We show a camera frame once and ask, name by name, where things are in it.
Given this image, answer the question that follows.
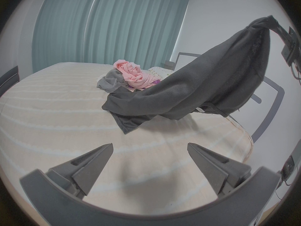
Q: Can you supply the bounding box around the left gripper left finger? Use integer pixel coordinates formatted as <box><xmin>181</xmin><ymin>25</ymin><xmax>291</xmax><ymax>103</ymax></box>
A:
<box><xmin>48</xmin><ymin>143</ymin><xmax>114</xmax><ymax>199</ymax></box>

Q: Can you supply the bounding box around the blue-green curtain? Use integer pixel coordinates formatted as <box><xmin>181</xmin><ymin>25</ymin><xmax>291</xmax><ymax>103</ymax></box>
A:
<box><xmin>32</xmin><ymin>0</ymin><xmax>102</xmax><ymax>68</ymax></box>
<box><xmin>83</xmin><ymin>0</ymin><xmax>191</xmax><ymax>65</ymax></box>

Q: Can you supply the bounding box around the black T-shirt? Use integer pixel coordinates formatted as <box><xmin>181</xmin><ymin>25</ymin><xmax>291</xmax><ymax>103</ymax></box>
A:
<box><xmin>102</xmin><ymin>16</ymin><xmax>271</xmax><ymax>135</ymax></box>

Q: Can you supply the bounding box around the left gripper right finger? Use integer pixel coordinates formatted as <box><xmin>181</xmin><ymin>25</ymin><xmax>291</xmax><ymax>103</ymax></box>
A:
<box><xmin>187</xmin><ymin>143</ymin><xmax>252</xmax><ymax>195</ymax></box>

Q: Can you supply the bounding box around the pile of clothes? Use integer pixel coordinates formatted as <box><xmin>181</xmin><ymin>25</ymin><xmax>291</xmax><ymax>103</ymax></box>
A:
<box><xmin>96</xmin><ymin>60</ymin><xmax>163</xmax><ymax>94</ymax></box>

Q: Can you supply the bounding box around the bed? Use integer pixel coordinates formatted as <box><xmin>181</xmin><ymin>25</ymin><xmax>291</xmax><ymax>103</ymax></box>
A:
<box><xmin>0</xmin><ymin>52</ymin><xmax>285</xmax><ymax>215</ymax></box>

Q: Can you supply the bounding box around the grey bedside table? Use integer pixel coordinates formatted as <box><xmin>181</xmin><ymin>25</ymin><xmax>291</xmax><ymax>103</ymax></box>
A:
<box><xmin>161</xmin><ymin>60</ymin><xmax>175</xmax><ymax>70</ymax></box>

